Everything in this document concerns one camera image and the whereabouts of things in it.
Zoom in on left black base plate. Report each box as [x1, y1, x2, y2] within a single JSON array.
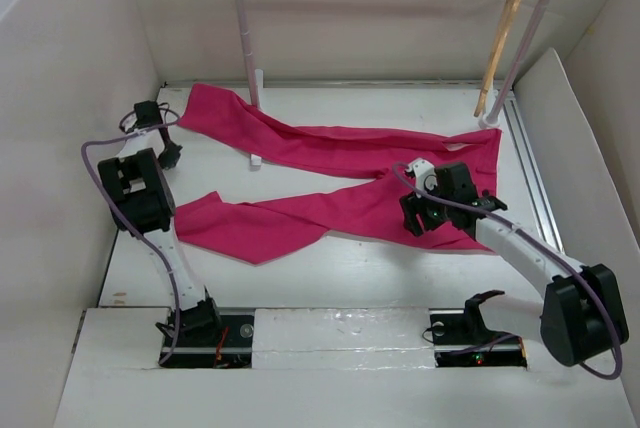
[[158, 311, 255, 369]]

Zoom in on white foam block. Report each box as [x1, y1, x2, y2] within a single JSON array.
[[252, 308, 435, 371]]

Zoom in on pink trousers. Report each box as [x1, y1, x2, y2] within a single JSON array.
[[175, 82, 504, 266]]

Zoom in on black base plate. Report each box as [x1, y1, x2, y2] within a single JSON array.
[[422, 309, 528, 369], [158, 311, 255, 369]]

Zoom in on wooden clothes hanger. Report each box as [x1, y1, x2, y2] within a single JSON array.
[[474, 0, 522, 118]]

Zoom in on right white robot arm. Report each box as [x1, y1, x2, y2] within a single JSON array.
[[392, 158, 629, 380]]

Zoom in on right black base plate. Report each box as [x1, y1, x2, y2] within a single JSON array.
[[422, 309, 528, 369]]

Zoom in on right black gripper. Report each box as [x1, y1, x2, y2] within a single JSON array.
[[399, 176, 454, 237]]

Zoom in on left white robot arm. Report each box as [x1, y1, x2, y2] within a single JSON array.
[[97, 101, 223, 345]]

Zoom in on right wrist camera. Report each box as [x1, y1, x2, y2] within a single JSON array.
[[405, 158, 438, 192]]

